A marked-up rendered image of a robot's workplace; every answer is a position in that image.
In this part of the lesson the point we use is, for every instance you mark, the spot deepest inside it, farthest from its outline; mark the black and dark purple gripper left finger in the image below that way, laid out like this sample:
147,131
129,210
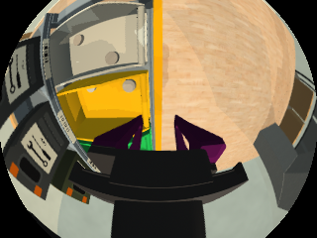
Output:
120,137

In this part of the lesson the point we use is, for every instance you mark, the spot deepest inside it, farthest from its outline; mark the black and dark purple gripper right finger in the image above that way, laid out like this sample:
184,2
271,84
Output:
198,138

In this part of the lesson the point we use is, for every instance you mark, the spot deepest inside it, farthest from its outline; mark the yellow open bin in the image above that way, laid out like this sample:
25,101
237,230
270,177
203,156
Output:
90,114

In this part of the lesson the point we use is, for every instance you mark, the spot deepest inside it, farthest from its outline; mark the grey metal shelf rack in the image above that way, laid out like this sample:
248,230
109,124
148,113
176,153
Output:
48,93

